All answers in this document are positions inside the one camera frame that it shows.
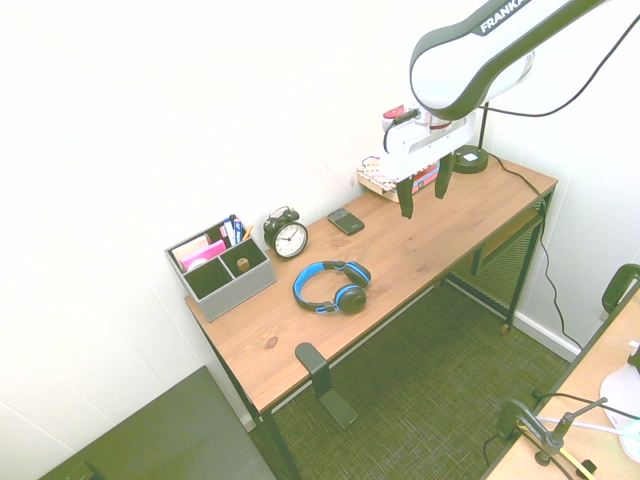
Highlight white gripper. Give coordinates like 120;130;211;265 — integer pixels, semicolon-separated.
382;111;484;220

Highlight blue and black headphones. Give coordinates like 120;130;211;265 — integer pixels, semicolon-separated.
292;259;373;316

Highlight black metal headphone hanger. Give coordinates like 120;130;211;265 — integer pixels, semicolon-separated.
294;342;360;431

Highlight red book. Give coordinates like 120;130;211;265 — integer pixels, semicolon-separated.
413;160;444;184

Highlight striped fabric pouch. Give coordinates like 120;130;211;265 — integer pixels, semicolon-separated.
356;155;402;204

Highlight black desk lamp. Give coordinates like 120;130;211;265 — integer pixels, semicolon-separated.
451;102;490;176

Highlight black smartphone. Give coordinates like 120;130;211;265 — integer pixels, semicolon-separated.
327;207;365;236

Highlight black twin-bell alarm clock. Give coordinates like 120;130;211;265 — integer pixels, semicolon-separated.
263;204;310;262

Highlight black table clamp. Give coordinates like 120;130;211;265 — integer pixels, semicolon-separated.
601;263;640;321

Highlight grey fabric desk organizer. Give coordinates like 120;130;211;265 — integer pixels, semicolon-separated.
164;219;278;323

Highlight pink sticky notes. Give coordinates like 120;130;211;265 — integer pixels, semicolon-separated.
179;239;227;274

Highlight cream notepad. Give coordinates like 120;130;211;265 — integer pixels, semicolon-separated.
172;234;212;257

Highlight light wooden robot table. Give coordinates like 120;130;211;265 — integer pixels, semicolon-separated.
487;287;640;480

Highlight teal object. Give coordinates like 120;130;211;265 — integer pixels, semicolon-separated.
618;418;640;454

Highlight black side table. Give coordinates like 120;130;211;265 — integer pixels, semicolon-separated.
37;364;278;480

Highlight wooden desk with black frame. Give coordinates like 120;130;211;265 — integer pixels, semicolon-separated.
183;149;559;480

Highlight red white wrist camera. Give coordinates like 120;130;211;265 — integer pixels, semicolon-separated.
381;104;422;132

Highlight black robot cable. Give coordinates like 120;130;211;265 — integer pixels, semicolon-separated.
382;14;640;154

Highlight black lamp power cable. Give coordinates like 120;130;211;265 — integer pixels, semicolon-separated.
485;152;584;351

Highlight black C-clamp with yellow handle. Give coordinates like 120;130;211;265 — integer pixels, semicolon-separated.
482;398;599;476

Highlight thin dark cable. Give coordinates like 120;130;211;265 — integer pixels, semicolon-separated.
532;389;640;422

